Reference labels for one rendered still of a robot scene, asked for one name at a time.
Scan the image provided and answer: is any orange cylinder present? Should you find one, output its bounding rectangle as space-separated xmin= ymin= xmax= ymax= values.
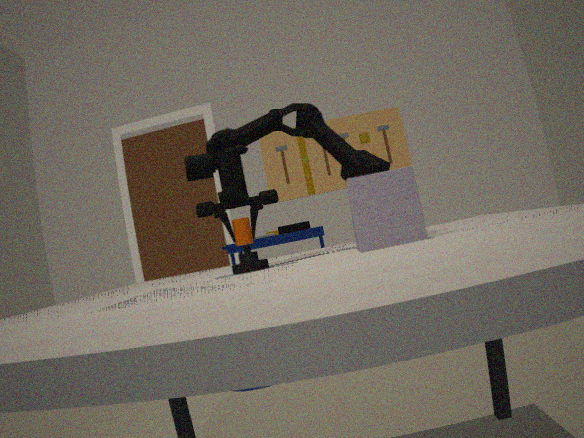
xmin=231 ymin=217 xmax=254 ymax=246

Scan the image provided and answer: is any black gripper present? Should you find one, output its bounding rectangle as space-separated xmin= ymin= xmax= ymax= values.
xmin=195 ymin=171 xmax=279 ymax=243

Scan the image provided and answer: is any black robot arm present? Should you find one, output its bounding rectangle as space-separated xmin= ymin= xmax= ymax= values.
xmin=184 ymin=103 xmax=390 ymax=182

